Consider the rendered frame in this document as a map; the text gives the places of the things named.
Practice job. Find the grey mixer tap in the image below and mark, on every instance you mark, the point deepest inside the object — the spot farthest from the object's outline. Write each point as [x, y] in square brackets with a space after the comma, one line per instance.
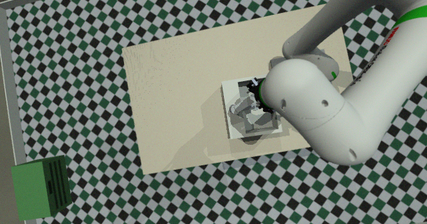
[246, 104]

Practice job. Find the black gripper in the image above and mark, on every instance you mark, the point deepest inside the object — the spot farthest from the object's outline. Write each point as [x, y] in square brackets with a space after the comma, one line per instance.
[252, 85]

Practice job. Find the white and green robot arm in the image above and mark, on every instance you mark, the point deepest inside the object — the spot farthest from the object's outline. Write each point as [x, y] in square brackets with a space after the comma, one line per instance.
[347, 128]

